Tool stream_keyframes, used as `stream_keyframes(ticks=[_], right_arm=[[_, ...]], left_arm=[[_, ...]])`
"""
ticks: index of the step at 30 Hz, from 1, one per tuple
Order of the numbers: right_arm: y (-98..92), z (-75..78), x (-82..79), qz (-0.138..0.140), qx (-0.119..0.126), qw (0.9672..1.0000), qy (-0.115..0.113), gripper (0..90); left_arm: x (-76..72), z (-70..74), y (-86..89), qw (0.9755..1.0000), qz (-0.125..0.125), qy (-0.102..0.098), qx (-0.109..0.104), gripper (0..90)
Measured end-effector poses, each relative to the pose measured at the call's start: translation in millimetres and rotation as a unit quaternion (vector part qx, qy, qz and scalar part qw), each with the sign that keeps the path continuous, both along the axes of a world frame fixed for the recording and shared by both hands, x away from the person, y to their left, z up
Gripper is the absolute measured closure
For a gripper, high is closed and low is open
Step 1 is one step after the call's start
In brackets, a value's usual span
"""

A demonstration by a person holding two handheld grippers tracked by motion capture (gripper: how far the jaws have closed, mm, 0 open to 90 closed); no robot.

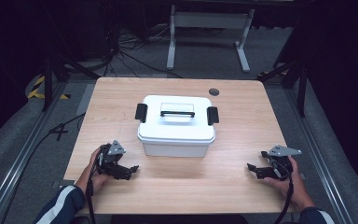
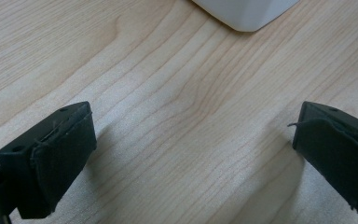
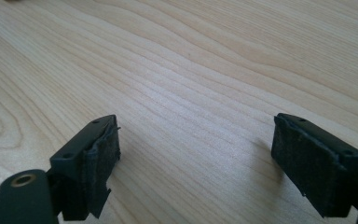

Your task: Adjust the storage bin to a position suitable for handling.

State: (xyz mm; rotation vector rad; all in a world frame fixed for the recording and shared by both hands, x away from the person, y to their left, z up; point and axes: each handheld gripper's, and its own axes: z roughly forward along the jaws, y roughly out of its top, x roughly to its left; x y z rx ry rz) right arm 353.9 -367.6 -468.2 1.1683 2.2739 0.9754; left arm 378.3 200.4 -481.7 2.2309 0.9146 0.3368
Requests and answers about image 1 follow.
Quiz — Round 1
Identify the grey metal stand frame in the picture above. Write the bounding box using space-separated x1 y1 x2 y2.
166 4 256 74

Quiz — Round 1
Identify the person's right hand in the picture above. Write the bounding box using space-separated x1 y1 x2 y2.
263 155 315 213

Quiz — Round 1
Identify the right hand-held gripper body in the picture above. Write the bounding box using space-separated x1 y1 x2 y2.
260 144 303 181

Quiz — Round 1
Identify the white plastic storage box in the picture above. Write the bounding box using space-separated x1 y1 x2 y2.
141 138 213 159

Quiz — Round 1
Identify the long black floor cable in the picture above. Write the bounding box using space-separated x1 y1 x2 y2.
0 112 87 224

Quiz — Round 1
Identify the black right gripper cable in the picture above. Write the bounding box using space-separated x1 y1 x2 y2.
265 157 295 224

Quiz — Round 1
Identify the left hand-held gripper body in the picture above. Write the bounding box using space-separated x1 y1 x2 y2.
96 139 131 181

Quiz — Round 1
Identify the black lid handle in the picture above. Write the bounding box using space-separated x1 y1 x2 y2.
159 109 197 119

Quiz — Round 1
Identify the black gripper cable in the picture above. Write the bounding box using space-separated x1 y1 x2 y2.
85 151 104 224
265 157 295 224

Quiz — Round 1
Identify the aluminium floor rail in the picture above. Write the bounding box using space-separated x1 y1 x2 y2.
283 87 357 224
0 79 68 224

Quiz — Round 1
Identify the person's left hand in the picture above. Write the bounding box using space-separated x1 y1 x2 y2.
76 147 110 196

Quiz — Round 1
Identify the black tripod stand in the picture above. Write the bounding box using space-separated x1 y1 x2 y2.
256 59 308 119
41 51 102 113

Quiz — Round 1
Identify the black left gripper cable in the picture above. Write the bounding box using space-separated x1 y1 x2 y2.
85 151 104 224

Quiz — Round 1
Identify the yellow black floor tape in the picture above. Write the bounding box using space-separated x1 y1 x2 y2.
27 75 72 101

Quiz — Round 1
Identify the white storage box lid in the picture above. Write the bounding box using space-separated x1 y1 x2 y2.
137 94 217 147

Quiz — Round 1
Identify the black box latch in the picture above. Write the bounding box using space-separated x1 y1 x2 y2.
206 105 220 127
134 103 149 124

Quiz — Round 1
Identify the bundle of black floor cables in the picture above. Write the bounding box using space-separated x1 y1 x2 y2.
103 22 185 79

